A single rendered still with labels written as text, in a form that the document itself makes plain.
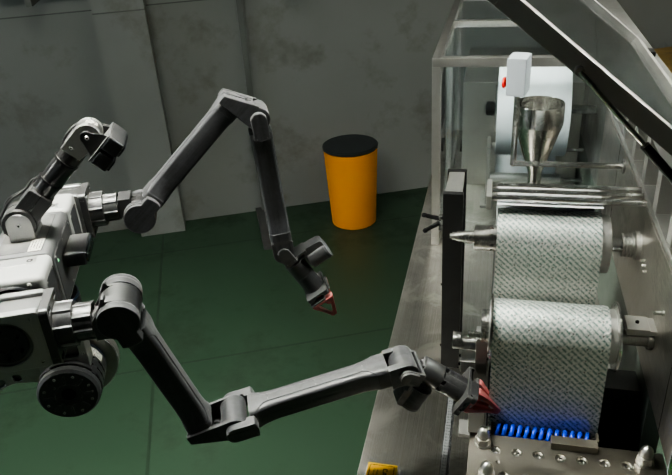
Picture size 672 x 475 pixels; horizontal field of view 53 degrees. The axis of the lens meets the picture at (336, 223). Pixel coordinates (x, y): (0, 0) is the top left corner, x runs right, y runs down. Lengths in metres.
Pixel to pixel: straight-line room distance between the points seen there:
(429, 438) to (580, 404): 0.39
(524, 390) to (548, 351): 0.12
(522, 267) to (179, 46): 3.30
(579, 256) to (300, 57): 3.26
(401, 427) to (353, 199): 2.82
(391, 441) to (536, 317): 0.51
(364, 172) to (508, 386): 2.98
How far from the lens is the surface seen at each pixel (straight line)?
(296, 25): 4.59
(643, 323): 1.56
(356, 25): 4.66
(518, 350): 1.51
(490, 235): 1.69
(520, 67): 1.83
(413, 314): 2.18
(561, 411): 1.61
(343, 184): 4.42
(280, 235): 1.79
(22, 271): 1.41
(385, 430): 1.80
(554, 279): 1.69
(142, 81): 4.47
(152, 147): 4.60
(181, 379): 1.43
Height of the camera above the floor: 2.16
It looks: 27 degrees down
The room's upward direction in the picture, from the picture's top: 4 degrees counter-clockwise
